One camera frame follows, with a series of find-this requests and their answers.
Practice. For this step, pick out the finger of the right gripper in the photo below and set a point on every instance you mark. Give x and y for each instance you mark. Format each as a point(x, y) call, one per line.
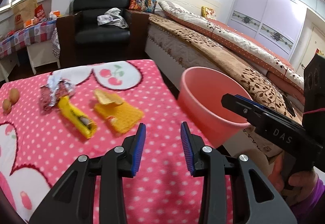
point(243, 108)
point(249, 101)

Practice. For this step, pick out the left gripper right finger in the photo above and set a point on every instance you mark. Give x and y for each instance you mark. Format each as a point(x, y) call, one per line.
point(254, 199)

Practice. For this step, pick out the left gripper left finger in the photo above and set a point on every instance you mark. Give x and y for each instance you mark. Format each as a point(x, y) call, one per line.
point(71, 199)

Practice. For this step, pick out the yellow foam net tube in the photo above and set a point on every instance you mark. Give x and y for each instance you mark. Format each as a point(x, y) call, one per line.
point(83, 123)

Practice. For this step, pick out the yellow foam net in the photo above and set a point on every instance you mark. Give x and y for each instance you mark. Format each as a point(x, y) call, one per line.
point(121, 118)

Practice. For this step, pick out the yellow chip peel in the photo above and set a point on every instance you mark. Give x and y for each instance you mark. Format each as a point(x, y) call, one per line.
point(105, 98)

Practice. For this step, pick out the silver pink foil wrapper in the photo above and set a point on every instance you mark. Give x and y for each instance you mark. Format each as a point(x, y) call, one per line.
point(55, 88)

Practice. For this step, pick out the pink plastic trash bucket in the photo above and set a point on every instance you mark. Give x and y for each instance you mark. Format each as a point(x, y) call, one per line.
point(201, 91)

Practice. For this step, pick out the person right hand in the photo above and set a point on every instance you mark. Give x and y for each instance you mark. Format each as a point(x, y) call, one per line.
point(304, 181)

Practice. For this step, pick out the floral white orange duvet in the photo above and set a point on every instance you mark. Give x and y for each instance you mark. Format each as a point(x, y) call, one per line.
point(282, 72)

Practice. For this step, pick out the pink polka dot blanket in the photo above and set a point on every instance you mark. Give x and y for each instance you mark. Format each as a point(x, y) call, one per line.
point(37, 148)

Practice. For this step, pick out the white wardrobe sliding doors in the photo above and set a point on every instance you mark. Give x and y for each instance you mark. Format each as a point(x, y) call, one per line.
point(292, 29)

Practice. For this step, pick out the bed with brown blanket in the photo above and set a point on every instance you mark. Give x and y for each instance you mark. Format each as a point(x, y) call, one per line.
point(175, 48)

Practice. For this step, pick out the yellow pillow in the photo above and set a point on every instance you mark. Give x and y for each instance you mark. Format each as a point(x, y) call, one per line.
point(208, 13)

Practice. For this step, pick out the walnut left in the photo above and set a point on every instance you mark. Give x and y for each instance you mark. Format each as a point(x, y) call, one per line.
point(7, 106)

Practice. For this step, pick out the black leather armchair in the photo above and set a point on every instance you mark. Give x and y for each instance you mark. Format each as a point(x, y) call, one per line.
point(84, 42)

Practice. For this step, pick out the white crumpled cloth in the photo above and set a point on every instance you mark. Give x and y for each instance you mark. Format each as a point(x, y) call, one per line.
point(112, 17)

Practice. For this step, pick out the checkered tablecloth side table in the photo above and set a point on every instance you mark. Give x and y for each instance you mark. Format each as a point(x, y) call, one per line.
point(42, 47)

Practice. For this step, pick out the red snack bag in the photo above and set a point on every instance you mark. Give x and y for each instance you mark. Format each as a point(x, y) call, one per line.
point(39, 12)

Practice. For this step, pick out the brown paper shopping bag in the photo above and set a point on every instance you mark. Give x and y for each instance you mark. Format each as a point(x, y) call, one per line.
point(23, 12)

